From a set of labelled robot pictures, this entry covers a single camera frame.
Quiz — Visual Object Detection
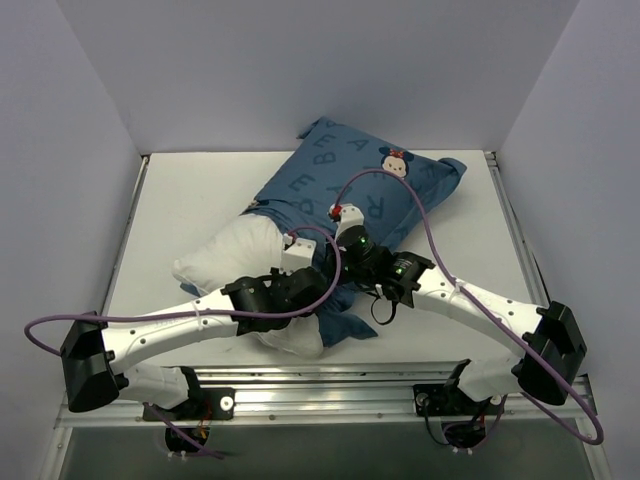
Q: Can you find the white pillow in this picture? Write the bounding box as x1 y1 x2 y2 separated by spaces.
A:
172 214 324 358

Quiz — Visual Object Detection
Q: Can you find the blue cartoon print pillowcase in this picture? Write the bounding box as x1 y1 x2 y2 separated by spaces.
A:
179 116 469 350

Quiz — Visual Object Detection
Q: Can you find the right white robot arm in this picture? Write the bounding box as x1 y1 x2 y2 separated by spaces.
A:
327 225 587 413

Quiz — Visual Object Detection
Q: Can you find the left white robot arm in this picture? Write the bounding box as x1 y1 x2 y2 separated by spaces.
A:
60 267 329 419

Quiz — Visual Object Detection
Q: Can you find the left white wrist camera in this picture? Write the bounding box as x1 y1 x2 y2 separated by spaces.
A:
279 234 316 275

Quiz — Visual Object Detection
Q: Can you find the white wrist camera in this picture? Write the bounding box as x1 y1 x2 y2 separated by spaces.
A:
279 234 316 275
328 203 364 238

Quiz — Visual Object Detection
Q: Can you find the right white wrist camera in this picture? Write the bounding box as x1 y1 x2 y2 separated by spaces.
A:
328 203 364 238

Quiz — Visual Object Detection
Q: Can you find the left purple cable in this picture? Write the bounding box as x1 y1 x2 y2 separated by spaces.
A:
23 225 344 460

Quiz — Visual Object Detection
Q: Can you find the purple cable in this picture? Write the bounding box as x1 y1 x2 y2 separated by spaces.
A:
333 168 605 446
23 225 344 460

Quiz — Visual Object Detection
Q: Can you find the aluminium front rail frame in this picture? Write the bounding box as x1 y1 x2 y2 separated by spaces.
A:
54 362 596 429

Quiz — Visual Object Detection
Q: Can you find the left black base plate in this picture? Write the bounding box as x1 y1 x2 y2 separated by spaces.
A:
142 387 236 422

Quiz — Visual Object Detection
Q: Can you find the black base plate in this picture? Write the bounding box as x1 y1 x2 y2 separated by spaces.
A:
142 387 236 422
412 383 473 416

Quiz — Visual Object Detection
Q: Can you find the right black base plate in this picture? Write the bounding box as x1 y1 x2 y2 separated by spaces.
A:
412 383 473 416

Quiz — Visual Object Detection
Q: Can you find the right aluminium side rail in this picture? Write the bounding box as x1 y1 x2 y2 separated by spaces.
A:
484 151 551 306

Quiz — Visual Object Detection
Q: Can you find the aluminium side rail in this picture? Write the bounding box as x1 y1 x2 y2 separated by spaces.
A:
484 151 551 306
96 154 151 315

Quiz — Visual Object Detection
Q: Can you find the left aluminium side rail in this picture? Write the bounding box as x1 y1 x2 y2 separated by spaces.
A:
96 154 151 315

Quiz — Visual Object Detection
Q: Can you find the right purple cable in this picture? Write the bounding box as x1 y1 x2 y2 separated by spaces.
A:
333 168 605 446

